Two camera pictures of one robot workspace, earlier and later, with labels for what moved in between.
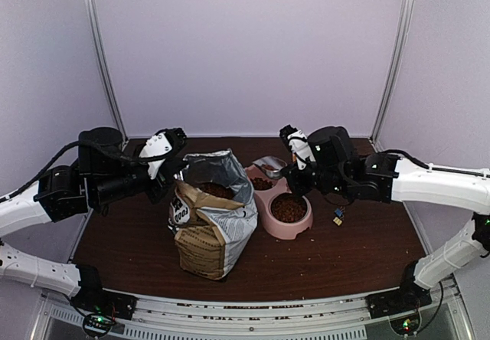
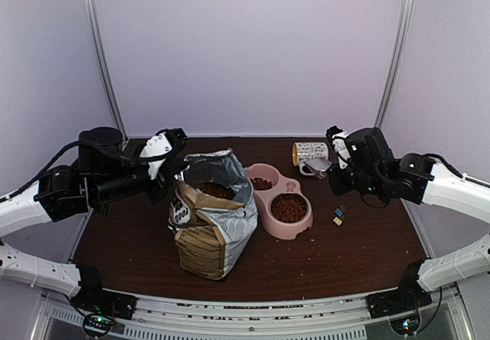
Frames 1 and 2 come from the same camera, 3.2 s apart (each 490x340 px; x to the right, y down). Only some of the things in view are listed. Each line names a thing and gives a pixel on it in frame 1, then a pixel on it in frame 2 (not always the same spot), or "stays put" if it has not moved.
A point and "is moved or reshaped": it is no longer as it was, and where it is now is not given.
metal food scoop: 271,165 is moved or reshaped
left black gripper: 167,168 stays put
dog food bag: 212,213 stays put
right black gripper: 298,187 to 338,185
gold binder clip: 338,221 stays put
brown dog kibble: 285,207 stays put
